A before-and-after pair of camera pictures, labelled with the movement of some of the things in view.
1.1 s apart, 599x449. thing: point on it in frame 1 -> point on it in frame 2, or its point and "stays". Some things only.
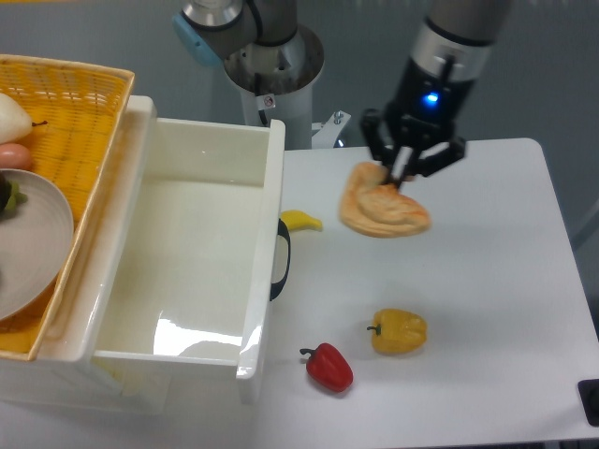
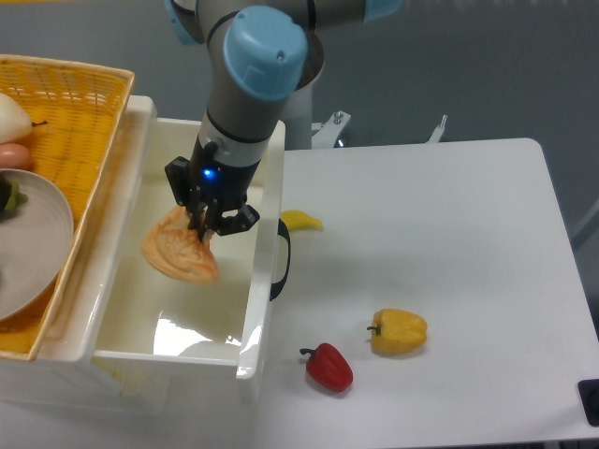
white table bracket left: [328, 130] stays
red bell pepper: [329, 367] stays
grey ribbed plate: [36, 242] stays
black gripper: [424, 106] -> [211, 180]
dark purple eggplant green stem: [10, 196] stays
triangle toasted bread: [373, 206] -> [176, 250]
